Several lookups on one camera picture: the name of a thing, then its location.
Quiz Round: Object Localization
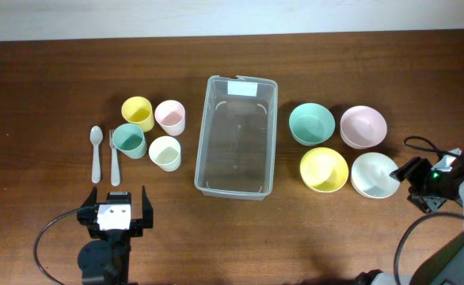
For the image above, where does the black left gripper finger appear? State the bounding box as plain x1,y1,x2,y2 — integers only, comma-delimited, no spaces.
82,186,97,209
142,185,154,220

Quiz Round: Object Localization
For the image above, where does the white plastic bowl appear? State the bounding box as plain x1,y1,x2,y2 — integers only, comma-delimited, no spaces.
351,152,401,199

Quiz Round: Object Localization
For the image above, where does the green plastic cup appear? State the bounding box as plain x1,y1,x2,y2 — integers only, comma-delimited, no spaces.
112,123,147,159

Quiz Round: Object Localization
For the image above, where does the pink plastic bowl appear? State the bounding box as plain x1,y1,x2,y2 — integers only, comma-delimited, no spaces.
340,105,387,149

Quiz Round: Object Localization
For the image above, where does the yellow plastic cup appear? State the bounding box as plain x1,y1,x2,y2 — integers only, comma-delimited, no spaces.
121,97,154,132

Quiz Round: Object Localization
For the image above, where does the pink plastic cup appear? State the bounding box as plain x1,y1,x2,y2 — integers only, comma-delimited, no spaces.
154,100,185,136

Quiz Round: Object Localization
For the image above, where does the yellow plastic bowl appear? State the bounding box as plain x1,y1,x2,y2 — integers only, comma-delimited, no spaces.
299,147,349,193

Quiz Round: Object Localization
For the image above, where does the green plastic bowl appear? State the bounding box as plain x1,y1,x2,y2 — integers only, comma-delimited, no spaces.
289,103,336,146

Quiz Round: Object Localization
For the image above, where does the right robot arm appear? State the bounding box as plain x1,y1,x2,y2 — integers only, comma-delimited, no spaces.
351,136,464,285

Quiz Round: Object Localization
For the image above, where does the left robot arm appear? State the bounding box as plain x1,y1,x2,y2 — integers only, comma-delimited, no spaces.
77,188,154,284

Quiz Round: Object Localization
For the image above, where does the grey plastic fork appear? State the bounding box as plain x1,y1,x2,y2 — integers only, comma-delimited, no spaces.
109,129,121,186

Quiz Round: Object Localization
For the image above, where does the white plastic cup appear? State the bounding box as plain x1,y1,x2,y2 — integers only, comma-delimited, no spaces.
148,136,181,172

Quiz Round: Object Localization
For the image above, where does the grey plastic spoon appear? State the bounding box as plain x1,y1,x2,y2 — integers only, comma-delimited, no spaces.
89,126,103,184

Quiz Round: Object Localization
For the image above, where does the clear plastic storage bin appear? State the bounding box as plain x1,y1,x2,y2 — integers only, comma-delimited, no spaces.
194,75,278,200

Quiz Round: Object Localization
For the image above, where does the white label on bin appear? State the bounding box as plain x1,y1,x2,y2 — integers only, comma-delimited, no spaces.
227,81,258,97

